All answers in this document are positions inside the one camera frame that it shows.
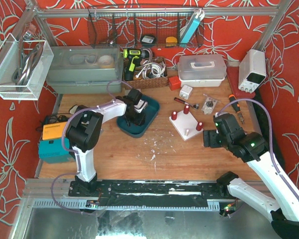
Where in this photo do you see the red spool spring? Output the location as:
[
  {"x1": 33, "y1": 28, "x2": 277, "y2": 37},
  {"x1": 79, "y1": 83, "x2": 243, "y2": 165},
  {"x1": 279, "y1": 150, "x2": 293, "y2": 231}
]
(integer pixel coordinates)
[{"x1": 196, "y1": 122, "x2": 203, "y2": 131}]

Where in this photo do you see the plastic bag with parts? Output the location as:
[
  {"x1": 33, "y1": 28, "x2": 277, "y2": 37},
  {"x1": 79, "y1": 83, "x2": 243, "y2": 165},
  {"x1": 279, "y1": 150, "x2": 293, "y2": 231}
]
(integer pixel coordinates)
[{"x1": 201, "y1": 94, "x2": 220, "y2": 115}]

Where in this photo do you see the red handled ratchet wrench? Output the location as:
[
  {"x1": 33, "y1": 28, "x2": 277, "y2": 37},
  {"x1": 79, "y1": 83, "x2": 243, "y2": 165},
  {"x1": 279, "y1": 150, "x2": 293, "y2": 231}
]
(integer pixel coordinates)
[{"x1": 174, "y1": 97, "x2": 199, "y2": 110}]

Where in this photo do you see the small red spring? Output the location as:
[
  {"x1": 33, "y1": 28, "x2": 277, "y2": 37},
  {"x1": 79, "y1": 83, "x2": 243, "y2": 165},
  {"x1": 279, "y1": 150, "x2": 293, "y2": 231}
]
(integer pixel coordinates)
[{"x1": 183, "y1": 105, "x2": 190, "y2": 115}]

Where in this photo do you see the large red spring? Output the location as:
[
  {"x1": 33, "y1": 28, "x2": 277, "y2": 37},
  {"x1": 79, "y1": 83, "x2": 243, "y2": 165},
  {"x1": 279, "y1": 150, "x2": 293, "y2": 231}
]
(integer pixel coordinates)
[{"x1": 171, "y1": 111, "x2": 177, "y2": 120}]

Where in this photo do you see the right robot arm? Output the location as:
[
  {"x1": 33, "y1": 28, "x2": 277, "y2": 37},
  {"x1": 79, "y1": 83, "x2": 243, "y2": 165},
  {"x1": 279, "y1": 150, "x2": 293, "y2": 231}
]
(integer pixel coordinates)
[{"x1": 203, "y1": 113, "x2": 299, "y2": 239}]

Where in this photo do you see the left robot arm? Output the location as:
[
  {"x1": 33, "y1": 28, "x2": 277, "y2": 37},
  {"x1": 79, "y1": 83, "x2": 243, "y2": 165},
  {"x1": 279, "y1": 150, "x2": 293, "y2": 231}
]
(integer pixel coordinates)
[{"x1": 61, "y1": 89, "x2": 148, "y2": 187}]

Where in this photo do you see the teal plastic tray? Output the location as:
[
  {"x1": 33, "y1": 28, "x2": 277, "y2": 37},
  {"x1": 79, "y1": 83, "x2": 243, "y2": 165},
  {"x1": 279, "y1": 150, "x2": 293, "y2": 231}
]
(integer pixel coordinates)
[{"x1": 117, "y1": 95, "x2": 160, "y2": 138}]

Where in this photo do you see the orange black screwdriver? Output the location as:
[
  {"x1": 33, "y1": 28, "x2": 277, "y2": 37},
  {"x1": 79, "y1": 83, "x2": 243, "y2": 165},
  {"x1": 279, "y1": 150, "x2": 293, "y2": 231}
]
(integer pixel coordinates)
[{"x1": 228, "y1": 94, "x2": 245, "y2": 124}]

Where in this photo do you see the woven brown basket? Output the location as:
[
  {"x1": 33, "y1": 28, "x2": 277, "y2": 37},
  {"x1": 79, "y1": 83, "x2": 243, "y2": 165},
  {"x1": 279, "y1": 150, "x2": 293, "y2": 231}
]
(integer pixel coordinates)
[{"x1": 128, "y1": 57, "x2": 168, "y2": 89}]

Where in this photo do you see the white power plug adapter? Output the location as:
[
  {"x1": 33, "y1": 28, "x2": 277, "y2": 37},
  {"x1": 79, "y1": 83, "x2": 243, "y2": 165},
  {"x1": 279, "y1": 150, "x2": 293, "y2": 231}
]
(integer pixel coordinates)
[{"x1": 179, "y1": 85, "x2": 193, "y2": 100}]

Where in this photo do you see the red small box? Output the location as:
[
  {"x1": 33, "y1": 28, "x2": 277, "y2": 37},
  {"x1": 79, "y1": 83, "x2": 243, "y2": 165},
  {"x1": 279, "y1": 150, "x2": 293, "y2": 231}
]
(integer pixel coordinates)
[{"x1": 168, "y1": 76, "x2": 181, "y2": 91}]

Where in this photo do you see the white work glove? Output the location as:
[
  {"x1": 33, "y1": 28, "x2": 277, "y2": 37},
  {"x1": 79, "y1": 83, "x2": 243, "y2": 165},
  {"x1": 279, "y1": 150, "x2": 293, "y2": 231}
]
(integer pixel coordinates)
[{"x1": 69, "y1": 105, "x2": 78, "y2": 115}]

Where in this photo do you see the grey plastic storage box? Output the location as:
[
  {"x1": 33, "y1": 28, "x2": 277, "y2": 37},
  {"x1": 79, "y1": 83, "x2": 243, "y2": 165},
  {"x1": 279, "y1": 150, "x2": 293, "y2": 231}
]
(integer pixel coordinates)
[{"x1": 46, "y1": 46, "x2": 124, "y2": 94}]

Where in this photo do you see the orange power box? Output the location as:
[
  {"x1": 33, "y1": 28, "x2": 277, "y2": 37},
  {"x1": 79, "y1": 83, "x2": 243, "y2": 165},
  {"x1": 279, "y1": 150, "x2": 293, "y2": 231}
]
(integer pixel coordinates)
[{"x1": 42, "y1": 121, "x2": 67, "y2": 140}]

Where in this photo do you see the white power supply unit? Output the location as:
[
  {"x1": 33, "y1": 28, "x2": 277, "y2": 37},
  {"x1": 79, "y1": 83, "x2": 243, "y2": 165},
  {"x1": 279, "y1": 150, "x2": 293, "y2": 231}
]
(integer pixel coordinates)
[{"x1": 238, "y1": 49, "x2": 266, "y2": 94}]

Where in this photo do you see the yellow tape measure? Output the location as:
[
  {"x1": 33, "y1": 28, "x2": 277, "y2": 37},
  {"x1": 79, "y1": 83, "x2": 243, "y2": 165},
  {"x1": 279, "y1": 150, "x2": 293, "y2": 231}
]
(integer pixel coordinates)
[{"x1": 165, "y1": 36, "x2": 178, "y2": 47}]

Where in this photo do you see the teal power box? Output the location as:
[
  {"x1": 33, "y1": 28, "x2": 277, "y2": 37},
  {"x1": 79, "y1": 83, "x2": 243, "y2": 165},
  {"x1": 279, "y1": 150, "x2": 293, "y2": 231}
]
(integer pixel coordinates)
[{"x1": 38, "y1": 138, "x2": 75, "y2": 164}]

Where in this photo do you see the clear acrylic hanging box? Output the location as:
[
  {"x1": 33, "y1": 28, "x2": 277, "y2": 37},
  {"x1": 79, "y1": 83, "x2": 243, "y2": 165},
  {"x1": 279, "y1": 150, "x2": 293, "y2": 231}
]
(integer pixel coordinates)
[{"x1": 0, "y1": 34, "x2": 54, "y2": 101}]

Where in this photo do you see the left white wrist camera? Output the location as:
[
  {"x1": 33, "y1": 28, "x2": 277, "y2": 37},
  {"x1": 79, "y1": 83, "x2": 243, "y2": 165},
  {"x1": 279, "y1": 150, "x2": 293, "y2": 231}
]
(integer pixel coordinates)
[{"x1": 134, "y1": 100, "x2": 148, "y2": 114}]

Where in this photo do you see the white peg base plate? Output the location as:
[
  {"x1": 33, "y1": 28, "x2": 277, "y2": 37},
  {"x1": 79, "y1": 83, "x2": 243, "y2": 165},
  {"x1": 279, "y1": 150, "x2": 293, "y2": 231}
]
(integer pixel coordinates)
[{"x1": 169, "y1": 111, "x2": 203, "y2": 141}]

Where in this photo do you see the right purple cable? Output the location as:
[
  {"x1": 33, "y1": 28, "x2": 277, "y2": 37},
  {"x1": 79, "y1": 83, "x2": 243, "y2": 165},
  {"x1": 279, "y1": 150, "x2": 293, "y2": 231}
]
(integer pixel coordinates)
[{"x1": 216, "y1": 98, "x2": 299, "y2": 220}]

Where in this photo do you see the purple cable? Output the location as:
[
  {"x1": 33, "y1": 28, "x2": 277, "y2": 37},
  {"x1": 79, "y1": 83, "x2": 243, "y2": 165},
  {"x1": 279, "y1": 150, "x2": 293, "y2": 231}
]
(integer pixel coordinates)
[
  {"x1": 216, "y1": 98, "x2": 299, "y2": 220},
  {"x1": 51, "y1": 80, "x2": 133, "y2": 215}
]

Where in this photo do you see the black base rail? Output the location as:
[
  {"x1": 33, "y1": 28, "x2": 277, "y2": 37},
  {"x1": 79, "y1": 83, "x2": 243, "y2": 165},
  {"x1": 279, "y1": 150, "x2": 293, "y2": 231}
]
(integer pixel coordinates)
[{"x1": 68, "y1": 180, "x2": 237, "y2": 209}]

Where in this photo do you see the white coiled cable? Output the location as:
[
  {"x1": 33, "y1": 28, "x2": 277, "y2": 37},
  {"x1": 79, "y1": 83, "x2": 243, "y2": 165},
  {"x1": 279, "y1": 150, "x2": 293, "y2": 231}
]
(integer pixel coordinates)
[{"x1": 136, "y1": 62, "x2": 166, "y2": 79}]

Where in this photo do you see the black cable duct strip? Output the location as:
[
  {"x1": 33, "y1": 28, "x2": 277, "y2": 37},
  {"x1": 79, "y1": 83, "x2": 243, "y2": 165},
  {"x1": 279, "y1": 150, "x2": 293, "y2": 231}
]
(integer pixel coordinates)
[{"x1": 253, "y1": 89, "x2": 285, "y2": 170}]

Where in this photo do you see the green yellow cordless drill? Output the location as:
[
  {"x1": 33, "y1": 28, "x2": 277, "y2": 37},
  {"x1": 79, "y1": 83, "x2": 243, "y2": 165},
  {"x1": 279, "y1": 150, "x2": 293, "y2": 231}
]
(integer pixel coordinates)
[{"x1": 123, "y1": 48, "x2": 150, "y2": 81}]

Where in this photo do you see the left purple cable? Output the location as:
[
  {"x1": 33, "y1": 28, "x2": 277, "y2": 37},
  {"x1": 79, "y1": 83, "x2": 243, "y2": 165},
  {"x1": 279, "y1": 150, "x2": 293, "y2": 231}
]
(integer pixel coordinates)
[{"x1": 51, "y1": 80, "x2": 133, "y2": 215}]

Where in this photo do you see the white plastic case with handle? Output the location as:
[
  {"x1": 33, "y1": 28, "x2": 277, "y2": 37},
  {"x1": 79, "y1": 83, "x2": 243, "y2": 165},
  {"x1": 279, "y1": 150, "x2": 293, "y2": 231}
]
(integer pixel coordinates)
[{"x1": 177, "y1": 54, "x2": 227, "y2": 88}]

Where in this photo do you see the black wire hanging basket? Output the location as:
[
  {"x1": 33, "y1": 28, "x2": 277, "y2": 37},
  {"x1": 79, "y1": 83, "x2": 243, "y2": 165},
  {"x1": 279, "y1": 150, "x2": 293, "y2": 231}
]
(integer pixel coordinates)
[{"x1": 87, "y1": 5, "x2": 205, "y2": 49}]

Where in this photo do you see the aluminium frame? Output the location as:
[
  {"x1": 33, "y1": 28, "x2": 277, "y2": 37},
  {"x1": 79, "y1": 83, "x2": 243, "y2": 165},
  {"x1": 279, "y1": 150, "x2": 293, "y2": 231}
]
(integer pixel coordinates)
[{"x1": 0, "y1": 0, "x2": 299, "y2": 239}]

